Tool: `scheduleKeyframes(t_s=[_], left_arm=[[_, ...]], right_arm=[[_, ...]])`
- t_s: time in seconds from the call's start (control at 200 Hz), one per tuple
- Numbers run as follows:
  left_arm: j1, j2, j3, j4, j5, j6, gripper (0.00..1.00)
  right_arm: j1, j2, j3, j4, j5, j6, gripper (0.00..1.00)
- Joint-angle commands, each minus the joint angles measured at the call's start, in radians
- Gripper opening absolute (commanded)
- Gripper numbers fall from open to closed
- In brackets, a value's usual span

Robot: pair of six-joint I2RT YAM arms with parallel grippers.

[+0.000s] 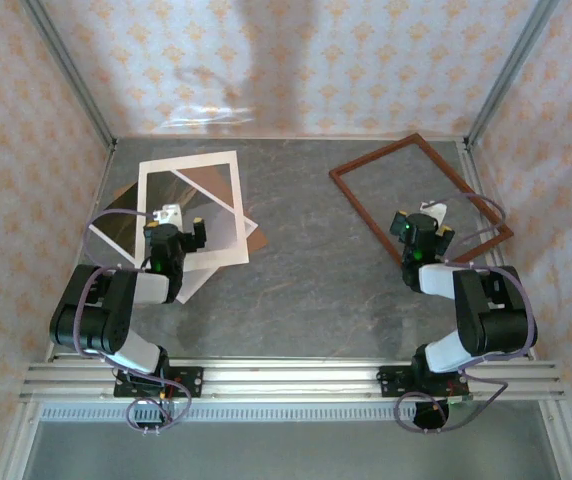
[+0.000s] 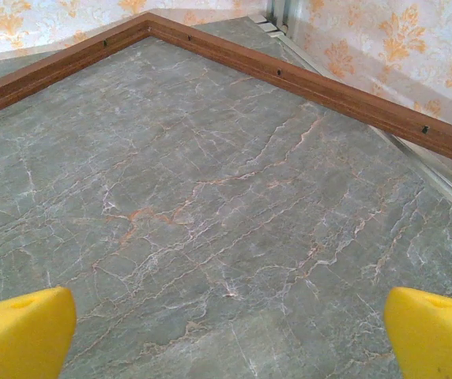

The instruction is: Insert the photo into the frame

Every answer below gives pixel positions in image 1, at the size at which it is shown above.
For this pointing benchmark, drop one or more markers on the photo with white border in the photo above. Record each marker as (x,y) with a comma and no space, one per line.
(193,282)

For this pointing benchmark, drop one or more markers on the brown backing board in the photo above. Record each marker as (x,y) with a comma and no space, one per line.
(258,239)

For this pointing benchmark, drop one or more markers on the white mat board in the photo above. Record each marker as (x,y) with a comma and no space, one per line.
(191,163)

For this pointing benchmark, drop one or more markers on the brown wooden picture frame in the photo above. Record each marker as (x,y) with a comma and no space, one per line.
(336,174)

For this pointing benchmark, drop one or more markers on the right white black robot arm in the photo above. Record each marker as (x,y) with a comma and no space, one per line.
(496,320)

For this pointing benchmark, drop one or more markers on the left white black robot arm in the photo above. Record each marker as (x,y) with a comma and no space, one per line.
(101,320)

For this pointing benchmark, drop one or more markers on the green circuit board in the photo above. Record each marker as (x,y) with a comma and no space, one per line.
(460,400)

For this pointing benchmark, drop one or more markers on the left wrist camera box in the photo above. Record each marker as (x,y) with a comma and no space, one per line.
(167,214)

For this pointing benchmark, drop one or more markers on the aluminium side rail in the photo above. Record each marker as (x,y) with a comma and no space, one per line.
(475,175)
(104,175)

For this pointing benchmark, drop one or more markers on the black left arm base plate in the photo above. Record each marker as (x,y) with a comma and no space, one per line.
(191,380)

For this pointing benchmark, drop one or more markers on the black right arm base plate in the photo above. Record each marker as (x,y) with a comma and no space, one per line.
(391,382)

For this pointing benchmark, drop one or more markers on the aluminium corner post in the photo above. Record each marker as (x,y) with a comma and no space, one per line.
(72,75)
(509,75)

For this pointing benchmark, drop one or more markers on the aluminium rail beam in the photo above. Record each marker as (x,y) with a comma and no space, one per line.
(291,380)

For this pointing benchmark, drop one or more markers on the aluminium lower post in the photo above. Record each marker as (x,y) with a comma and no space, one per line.
(563,440)
(18,445)

